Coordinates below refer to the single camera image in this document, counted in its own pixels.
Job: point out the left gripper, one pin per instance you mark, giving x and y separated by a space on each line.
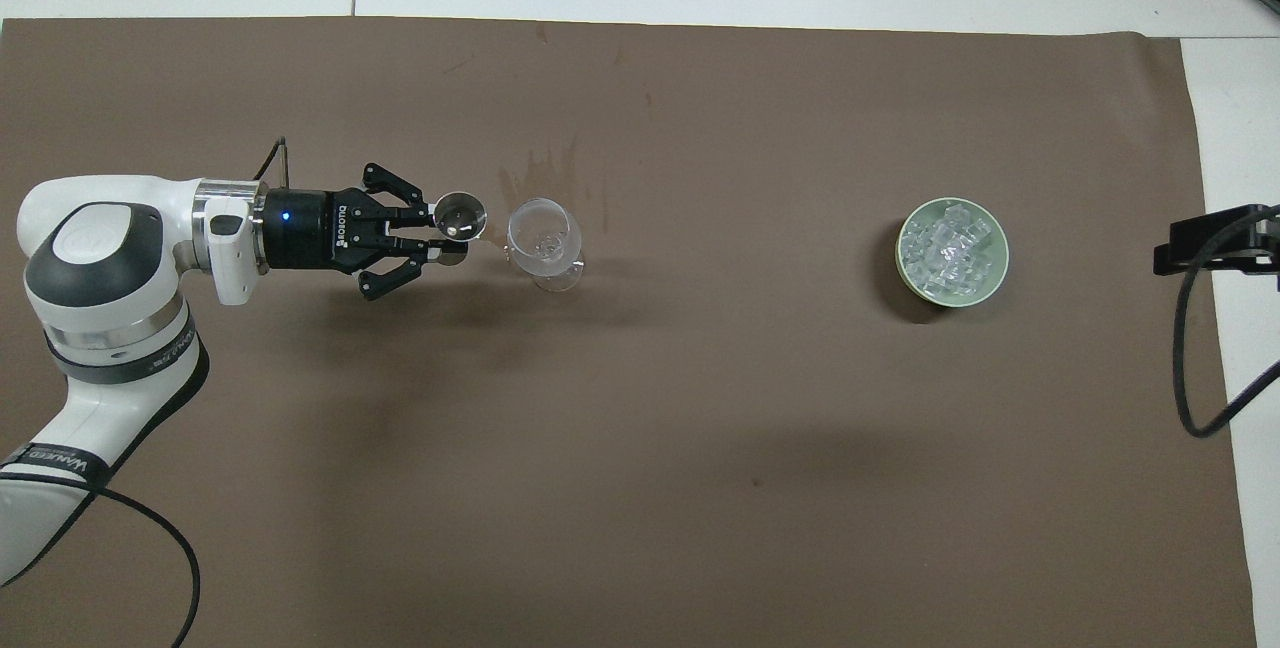
305 230

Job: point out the small metal measuring cup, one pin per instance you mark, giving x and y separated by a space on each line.
462 216

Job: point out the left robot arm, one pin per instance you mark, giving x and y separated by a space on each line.
110 328

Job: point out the clear wine glass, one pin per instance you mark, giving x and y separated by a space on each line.
545 238

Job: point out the clear ice cubes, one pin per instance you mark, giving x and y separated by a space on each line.
948 246

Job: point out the pale green bowl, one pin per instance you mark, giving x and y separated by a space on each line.
990 278

